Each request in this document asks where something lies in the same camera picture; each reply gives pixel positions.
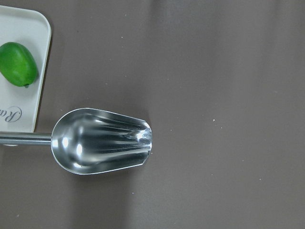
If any green lime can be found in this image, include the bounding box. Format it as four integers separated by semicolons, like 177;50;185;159
0;42;39;87

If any cream plastic tray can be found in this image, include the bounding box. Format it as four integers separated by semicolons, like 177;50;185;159
0;6;51;132

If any steel ice scoop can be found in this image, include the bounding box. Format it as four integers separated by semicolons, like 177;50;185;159
0;108;153;175

